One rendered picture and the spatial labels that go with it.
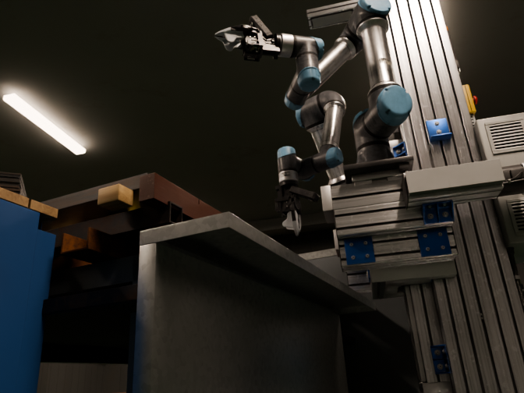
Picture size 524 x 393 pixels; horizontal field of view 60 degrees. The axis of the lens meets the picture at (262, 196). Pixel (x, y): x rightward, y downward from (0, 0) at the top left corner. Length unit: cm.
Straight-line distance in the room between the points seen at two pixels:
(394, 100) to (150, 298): 101
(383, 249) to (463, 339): 38
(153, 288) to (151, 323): 6
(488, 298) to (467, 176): 44
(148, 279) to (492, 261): 117
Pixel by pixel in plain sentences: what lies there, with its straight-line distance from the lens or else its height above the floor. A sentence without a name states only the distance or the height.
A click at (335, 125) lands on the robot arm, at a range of 194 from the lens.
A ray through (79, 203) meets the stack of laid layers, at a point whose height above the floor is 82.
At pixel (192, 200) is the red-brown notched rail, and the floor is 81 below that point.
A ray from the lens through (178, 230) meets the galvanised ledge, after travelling 88.
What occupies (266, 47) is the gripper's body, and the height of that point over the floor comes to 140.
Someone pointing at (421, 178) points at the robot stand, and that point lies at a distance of 142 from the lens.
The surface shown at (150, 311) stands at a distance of 88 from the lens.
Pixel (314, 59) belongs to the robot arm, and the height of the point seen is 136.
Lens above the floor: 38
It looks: 23 degrees up
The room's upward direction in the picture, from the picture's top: 3 degrees counter-clockwise
